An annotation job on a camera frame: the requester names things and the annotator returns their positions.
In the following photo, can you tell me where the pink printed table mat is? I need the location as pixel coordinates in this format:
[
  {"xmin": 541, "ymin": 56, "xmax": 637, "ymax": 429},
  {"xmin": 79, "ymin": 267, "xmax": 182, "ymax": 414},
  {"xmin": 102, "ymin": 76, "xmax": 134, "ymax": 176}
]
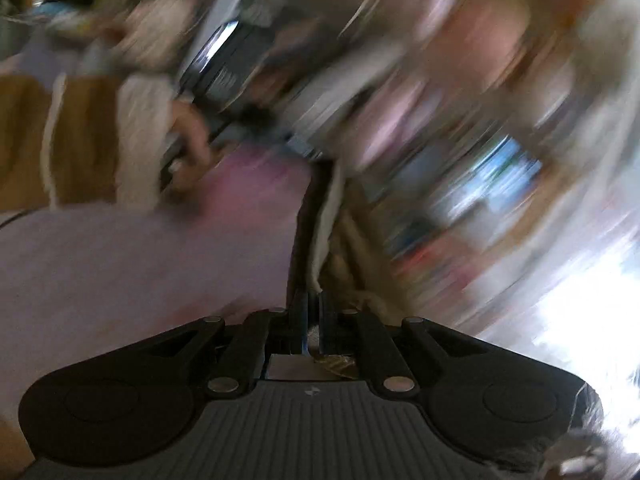
[{"xmin": 0, "ymin": 147, "xmax": 313, "ymax": 411}]

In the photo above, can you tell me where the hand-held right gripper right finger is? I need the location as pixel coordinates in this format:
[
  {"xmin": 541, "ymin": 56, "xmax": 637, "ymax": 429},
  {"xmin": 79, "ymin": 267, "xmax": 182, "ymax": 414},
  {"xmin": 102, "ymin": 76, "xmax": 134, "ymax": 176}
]
[{"xmin": 318, "ymin": 290, "xmax": 483, "ymax": 397}]

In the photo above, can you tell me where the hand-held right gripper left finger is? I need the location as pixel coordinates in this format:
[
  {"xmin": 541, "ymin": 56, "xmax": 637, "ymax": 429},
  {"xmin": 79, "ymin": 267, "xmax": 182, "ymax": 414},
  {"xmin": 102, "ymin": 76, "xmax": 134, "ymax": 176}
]
[{"xmin": 145, "ymin": 290, "xmax": 309, "ymax": 397}]

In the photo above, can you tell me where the person's left hand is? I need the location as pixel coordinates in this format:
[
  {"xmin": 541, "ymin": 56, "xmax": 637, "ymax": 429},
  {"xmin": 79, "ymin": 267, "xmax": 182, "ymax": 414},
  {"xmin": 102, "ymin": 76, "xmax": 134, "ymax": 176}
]
[{"xmin": 167, "ymin": 99, "xmax": 217, "ymax": 195}]

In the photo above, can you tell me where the olive brown garment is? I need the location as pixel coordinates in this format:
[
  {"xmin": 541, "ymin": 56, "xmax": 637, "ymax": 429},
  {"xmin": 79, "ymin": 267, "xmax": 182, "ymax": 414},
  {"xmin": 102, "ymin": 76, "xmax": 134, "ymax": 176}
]
[{"xmin": 286, "ymin": 159, "xmax": 406, "ymax": 313}]

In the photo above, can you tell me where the brown cloth with white cord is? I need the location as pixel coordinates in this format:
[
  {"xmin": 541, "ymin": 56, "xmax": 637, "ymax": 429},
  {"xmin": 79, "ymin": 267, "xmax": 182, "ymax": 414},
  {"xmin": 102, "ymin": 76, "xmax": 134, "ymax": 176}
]
[{"xmin": 0, "ymin": 74, "xmax": 122, "ymax": 207}]

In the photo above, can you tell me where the person's left forearm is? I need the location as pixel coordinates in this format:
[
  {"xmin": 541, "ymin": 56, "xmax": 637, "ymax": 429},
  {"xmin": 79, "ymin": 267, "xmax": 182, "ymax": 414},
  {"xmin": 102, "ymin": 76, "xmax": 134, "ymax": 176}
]
[{"xmin": 116, "ymin": 74, "xmax": 175, "ymax": 208}]

